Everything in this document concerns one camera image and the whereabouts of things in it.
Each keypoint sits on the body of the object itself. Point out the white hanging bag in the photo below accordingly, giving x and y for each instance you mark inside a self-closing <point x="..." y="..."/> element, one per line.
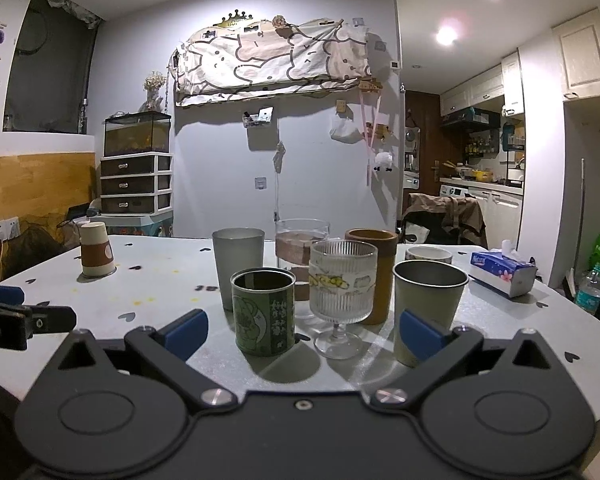
<point x="344" y="130"/>

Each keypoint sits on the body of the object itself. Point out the glass fish tank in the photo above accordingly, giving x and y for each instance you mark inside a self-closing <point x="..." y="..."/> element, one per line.
<point x="137" y="135"/>

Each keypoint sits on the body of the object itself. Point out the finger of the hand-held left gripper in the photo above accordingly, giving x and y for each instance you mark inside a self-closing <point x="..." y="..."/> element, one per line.
<point x="10" y="327"/>
<point x="0" y="294"/>

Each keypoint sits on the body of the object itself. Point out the paper cup with brown sleeve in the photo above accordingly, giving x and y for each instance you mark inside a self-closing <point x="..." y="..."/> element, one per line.
<point x="97" y="255"/>

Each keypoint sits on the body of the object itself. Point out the white ceramic cup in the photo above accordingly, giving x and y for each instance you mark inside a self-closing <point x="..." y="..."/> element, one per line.
<point x="427" y="255"/>

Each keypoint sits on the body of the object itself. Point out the grey frosted cup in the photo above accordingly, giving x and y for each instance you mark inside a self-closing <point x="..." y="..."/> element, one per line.
<point x="235" y="265"/>

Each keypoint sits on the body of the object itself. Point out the white drawer unit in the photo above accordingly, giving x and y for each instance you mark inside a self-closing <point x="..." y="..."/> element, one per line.
<point x="135" y="182"/>

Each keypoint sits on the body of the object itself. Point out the gold crown decoration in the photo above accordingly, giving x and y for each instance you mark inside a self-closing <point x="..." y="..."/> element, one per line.
<point x="232" y="19"/>

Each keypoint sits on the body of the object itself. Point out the dark window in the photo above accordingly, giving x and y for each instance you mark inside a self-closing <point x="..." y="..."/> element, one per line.
<point x="50" y="60"/>

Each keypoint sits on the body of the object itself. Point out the brown bamboo cup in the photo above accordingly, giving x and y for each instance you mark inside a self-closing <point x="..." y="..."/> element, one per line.
<point x="384" y="255"/>

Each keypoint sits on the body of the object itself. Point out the white wall socket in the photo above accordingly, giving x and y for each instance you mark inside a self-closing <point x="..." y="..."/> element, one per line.
<point x="5" y="230"/>

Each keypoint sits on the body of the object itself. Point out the white plush sheep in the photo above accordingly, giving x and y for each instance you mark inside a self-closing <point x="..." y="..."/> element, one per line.
<point x="383" y="161"/>

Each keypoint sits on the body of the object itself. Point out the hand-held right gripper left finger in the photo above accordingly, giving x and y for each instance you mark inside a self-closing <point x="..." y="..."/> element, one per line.
<point x="184" y="334"/>

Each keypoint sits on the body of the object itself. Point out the brown wooden door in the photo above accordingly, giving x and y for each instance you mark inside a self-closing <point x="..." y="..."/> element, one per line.
<point x="425" y="140"/>

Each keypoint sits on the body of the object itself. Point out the round ceiling light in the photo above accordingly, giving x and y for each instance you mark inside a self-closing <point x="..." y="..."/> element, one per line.
<point x="446" y="35"/>

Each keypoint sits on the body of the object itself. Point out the dark cloth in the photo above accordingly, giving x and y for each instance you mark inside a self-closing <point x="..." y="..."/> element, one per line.
<point x="30" y="252"/>

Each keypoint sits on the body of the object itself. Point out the ribbed stemmed glass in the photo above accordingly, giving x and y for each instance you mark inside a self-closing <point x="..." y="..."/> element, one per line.
<point x="341" y="285"/>

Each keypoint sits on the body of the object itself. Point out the chair with brown jacket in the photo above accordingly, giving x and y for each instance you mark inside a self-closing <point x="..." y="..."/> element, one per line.
<point x="450" y="215"/>

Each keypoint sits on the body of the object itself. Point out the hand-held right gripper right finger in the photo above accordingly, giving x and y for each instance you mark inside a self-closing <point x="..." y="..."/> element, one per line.
<point x="420" y="336"/>

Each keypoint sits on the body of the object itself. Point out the white mop pole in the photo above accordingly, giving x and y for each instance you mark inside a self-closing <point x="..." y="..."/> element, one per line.
<point x="579" y="210"/>

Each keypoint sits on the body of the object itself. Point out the green printed tin cup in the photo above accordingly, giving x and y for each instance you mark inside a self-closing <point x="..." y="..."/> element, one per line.
<point x="262" y="315"/>

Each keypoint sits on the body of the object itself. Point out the blue tissue pack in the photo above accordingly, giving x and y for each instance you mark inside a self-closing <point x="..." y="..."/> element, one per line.
<point x="505" y="272"/>

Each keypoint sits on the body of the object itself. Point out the clear glass with brown band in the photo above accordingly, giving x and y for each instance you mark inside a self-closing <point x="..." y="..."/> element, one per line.
<point x="294" y="250"/>

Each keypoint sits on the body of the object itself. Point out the printed blanket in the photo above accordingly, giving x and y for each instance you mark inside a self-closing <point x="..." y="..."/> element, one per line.
<point x="270" y="55"/>

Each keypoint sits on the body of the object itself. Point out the dried flower bunch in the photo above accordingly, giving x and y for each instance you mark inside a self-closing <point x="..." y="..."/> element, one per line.
<point x="155" y="85"/>

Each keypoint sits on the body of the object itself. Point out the white wall cabinet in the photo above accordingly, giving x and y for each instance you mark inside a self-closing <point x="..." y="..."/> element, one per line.
<point x="582" y="55"/>

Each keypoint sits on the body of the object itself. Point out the white washing machine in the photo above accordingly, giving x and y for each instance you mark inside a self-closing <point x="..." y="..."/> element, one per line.
<point x="452" y="191"/>

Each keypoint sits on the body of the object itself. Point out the plastic water bottle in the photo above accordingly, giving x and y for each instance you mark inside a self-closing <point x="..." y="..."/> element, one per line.
<point x="590" y="295"/>

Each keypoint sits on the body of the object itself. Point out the kitchen range hood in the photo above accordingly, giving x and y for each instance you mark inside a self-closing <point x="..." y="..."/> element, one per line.
<point x="470" y="117"/>

